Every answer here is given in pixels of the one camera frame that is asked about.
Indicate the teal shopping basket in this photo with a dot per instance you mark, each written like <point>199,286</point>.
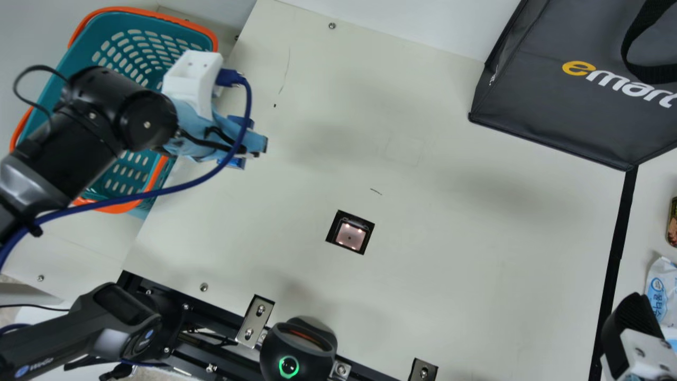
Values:
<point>132,47</point>

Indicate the blue and white pouch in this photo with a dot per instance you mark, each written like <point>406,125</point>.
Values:
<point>664,291</point>

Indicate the black strip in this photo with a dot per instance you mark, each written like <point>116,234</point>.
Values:
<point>620,238</point>

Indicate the small square scanner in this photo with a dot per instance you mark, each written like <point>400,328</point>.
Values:
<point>350,235</point>

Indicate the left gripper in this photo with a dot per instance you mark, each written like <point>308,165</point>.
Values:
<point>206,137</point>

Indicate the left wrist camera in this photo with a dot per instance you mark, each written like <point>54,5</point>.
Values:
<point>193,74</point>

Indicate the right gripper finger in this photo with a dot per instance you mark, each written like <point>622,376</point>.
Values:
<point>629,328</point>

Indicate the black device with green light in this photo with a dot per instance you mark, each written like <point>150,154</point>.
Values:
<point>296,344</point>

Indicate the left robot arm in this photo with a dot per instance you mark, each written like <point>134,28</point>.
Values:
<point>79,137</point>

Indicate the rectangular tin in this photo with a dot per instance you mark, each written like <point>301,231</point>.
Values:
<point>673,222</point>

